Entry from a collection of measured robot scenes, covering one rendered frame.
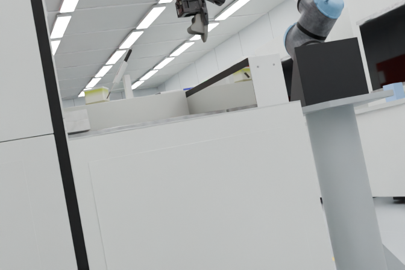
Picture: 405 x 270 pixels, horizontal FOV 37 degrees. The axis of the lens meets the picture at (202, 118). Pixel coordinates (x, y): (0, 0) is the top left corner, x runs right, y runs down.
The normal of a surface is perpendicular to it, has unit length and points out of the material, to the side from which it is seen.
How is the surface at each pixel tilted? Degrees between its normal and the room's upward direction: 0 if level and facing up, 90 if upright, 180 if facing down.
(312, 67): 90
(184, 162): 90
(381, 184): 90
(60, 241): 90
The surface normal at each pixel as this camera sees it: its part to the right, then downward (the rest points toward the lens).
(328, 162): -0.56, 0.05
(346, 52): 0.15, -0.10
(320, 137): -0.75, 0.10
